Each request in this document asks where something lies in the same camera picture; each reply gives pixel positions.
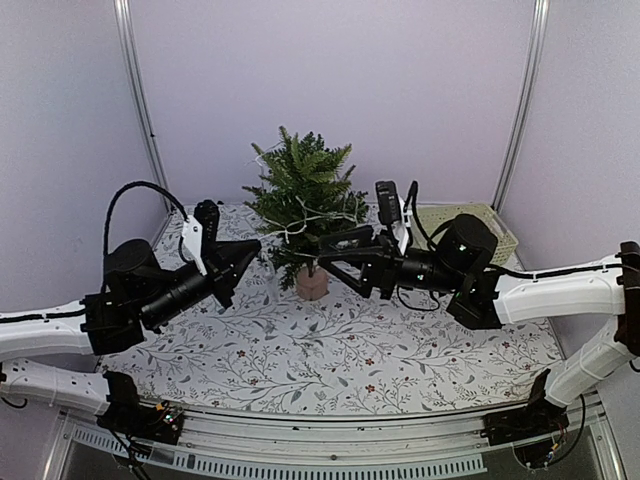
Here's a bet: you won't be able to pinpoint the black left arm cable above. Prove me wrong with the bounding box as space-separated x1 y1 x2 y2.
102 180 190 291

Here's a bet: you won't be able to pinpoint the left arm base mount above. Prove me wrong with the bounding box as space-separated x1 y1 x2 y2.
97 400 185 445

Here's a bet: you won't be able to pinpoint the small green christmas tree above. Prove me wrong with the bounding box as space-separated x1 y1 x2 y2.
242 125 371 301

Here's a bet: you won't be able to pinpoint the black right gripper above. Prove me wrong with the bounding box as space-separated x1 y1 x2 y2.
319 224 463 299

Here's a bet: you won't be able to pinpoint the floral white table mat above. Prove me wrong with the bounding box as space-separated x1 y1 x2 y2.
97 202 566 417

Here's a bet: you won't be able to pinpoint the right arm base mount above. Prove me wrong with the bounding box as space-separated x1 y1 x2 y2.
479 395 587 471

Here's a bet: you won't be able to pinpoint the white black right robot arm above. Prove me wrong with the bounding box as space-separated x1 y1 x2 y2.
318 214 639 436

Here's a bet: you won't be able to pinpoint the right aluminium frame post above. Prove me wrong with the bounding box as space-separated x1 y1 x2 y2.
492 0 551 212

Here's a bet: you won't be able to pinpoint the aluminium front rail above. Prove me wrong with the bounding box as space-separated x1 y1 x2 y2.
43 393 631 479

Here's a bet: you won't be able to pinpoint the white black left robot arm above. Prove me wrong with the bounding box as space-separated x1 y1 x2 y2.
1 239 261 434

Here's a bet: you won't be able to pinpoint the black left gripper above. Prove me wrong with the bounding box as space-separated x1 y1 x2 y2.
139 239 260 330

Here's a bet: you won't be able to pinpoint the left aluminium frame post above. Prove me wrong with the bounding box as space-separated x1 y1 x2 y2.
113 0 169 190

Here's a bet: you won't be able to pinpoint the pale green perforated basket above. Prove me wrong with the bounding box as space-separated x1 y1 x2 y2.
412 202 520 266

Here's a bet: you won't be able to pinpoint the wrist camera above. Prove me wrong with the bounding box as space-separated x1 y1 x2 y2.
178 199 220 276
375 180 413 255

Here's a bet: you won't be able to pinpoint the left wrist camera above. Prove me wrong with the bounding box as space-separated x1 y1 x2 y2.
178 199 220 276

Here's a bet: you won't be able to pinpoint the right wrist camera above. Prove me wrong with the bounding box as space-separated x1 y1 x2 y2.
375 180 413 255

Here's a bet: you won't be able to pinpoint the aluminium frame post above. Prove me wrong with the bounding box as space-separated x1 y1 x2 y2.
492 0 551 212
113 0 169 190

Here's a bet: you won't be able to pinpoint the clear wire fairy lights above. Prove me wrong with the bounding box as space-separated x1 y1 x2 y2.
242 142 369 301

